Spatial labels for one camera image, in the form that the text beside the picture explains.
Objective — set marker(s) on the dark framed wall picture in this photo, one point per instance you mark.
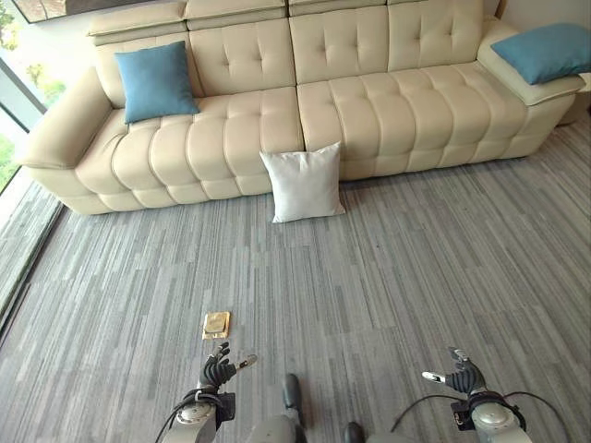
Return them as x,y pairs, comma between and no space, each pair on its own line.
69,7

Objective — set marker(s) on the white square cushion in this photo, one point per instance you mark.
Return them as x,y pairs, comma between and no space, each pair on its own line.
305,182

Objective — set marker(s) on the brass floor socket plate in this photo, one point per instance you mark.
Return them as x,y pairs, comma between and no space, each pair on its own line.
216,325

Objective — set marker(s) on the right robot leg and foot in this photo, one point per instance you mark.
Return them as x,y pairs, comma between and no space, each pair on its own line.
365,434

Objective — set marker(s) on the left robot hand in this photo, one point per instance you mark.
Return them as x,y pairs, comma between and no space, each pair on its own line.
217,369

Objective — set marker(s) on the blue square cushion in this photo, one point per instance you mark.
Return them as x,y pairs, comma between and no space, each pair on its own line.
540,53
154,80

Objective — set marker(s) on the glass window with dark frame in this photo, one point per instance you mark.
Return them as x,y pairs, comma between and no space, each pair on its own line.
20,115

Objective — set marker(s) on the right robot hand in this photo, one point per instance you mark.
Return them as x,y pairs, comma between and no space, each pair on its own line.
464,376

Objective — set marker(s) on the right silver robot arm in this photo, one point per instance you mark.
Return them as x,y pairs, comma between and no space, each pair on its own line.
489,417

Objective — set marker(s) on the cream leather tufted sofa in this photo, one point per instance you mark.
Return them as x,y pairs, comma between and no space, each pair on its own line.
378,97

